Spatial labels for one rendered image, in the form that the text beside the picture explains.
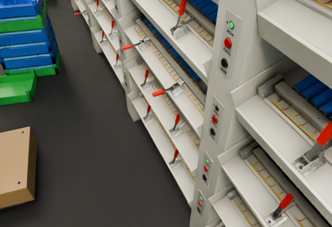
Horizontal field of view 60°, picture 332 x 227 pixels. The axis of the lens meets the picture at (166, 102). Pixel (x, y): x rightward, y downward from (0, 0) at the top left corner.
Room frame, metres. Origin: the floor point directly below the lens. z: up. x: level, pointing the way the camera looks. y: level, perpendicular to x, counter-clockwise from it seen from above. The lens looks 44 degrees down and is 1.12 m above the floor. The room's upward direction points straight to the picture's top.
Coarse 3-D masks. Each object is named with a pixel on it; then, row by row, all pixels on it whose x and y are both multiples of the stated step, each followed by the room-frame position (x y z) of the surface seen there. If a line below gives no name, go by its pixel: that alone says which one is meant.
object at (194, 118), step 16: (128, 16) 1.03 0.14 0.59; (144, 16) 1.04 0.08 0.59; (128, 32) 1.00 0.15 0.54; (160, 64) 0.78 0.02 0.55; (160, 80) 0.71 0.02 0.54; (176, 80) 0.69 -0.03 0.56; (192, 80) 0.67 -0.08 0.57; (176, 96) 0.63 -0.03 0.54; (192, 96) 0.61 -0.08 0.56; (192, 112) 0.56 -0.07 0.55
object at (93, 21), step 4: (84, 0) 1.73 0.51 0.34; (88, 8) 1.66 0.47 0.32; (88, 12) 1.68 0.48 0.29; (92, 16) 1.66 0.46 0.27; (92, 20) 1.66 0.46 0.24; (96, 20) 1.67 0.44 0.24; (92, 24) 1.66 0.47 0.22; (92, 36) 1.70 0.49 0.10; (92, 40) 1.73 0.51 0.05; (96, 40) 1.66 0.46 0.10; (96, 44) 1.66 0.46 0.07; (96, 48) 1.66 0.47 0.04; (100, 48) 1.67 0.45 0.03
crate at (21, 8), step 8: (0, 0) 1.57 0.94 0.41; (8, 0) 1.58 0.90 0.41; (32, 0) 1.42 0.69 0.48; (40, 0) 1.52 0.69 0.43; (0, 8) 1.39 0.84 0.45; (8, 8) 1.40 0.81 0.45; (16, 8) 1.41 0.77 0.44; (24, 8) 1.41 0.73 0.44; (32, 8) 1.42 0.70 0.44; (40, 8) 1.47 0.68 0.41; (0, 16) 1.39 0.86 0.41; (8, 16) 1.40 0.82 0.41; (16, 16) 1.40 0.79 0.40
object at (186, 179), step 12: (132, 96) 1.02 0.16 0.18; (144, 96) 1.03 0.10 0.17; (144, 108) 0.96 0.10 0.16; (144, 120) 0.87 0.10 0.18; (156, 120) 0.87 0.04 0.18; (156, 132) 0.82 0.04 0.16; (156, 144) 0.76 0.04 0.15; (168, 144) 0.74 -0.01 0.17; (168, 156) 0.69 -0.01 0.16; (180, 156) 0.68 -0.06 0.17; (180, 168) 0.63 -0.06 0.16; (180, 180) 0.58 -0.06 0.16; (192, 180) 0.57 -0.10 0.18; (192, 192) 0.53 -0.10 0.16
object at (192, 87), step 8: (144, 32) 0.93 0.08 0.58; (152, 40) 0.88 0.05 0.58; (160, 48) 0.82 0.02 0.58; (168, 56) 0.77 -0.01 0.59; (176, 64) 0.73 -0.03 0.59; (176, 72) 0.71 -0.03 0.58; (184, 72) 0.69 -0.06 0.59; (184, 80) 0.66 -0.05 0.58; (192, 88) 0.62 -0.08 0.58; (200, 96) 0.58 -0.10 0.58; (200, 112) 0.55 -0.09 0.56
